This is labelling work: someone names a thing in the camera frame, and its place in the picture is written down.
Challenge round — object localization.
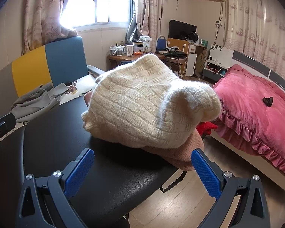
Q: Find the group of bottles and jars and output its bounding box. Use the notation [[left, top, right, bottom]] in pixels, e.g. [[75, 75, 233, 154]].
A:
[[109, 36, 152, 57]]

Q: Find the black monitor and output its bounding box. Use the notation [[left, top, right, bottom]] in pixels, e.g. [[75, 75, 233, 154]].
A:
[[169, 19, 197, 41]]

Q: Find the blue chair back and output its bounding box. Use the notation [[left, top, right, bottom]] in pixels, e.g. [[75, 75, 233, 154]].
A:
[[155, 36, 167, 53]]

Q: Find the grey yellow blue chair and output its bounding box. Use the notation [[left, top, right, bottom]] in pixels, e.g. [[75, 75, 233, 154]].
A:
[[0, 36, 107, 124]]

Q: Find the pink-tan knit garment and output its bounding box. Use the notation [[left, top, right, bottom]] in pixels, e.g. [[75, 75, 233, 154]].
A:
[[83, 91, 205, 171]]

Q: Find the metal stand pole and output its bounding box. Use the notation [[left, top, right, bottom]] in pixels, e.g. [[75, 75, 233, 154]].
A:
[[159, 0, 178, 37]]

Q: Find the red garment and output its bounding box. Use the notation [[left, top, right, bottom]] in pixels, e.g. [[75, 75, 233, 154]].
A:
[[196, 121, 218, 136]]

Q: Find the cream knit sweater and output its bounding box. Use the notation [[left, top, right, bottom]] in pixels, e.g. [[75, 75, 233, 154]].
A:
[[81, 53, 222, 149]]

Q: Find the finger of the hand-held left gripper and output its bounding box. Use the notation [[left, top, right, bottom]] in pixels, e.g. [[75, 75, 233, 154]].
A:
[[0, 113, 16, 158]]

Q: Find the pink ruffled blanket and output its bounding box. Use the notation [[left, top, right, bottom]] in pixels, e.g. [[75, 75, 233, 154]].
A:
[[212, 64, 285, 195]]

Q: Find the window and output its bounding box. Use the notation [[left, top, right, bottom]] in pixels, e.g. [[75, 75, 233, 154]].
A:
[[59, 0, 133, 28]]

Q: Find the beige patterned curtain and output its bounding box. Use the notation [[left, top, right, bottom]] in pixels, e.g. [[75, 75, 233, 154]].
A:
[[133, 0, 158, 53]]

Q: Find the grey hanging cloth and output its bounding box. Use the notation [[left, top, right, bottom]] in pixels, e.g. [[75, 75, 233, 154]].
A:
[[125, 12, 143, 44]]

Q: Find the white grey bed frame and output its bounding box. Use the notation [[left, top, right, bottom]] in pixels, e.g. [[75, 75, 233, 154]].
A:
[[209, 50, 285, 201]]

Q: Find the grey garment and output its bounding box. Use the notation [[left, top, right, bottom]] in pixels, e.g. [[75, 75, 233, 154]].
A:
[[9, 82, 69, 124]]

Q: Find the black hair clip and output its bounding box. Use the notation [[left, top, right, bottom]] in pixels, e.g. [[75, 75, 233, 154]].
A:
[[262, 96, 274, 107]]

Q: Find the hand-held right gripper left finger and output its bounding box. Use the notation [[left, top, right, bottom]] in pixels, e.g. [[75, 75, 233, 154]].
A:
[[15, 148, 95, 228]]

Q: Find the wooden desk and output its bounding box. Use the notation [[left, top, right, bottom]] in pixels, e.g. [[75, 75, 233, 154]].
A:
[[107, 51, 165, 72]]

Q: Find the starfish patterned curtain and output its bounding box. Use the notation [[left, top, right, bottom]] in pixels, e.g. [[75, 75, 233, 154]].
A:
[[22, 0, 78, 55]]

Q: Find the small desk fan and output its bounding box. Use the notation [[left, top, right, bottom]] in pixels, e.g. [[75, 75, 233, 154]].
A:
[[188, 32, 199, 44]]

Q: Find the white bedside cabinet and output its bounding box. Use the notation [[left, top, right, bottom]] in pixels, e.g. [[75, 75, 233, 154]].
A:
[[203, 60, 228, 81]]

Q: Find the small round table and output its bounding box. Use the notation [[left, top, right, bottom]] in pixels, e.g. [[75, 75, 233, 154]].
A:
[[165, 52, 188, 79]]

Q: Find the wooden cabinet with white door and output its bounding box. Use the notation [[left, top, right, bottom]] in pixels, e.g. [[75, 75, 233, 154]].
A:
[[167, 38, 207, 78]]

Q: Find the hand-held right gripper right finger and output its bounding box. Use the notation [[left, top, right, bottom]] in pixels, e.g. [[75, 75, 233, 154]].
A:
[[191, 148, 271, 228]]

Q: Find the printed paper sheet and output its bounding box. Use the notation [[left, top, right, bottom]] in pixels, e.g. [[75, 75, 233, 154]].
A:
[[59, 75, 98, 105]]

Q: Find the ship patterned curtain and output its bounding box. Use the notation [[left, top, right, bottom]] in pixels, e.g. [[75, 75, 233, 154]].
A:
[[224, 0, 285, 81]]

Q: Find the white floral board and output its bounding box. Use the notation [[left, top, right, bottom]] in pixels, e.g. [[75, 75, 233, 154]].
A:
[[209, 43, 234, 69]]

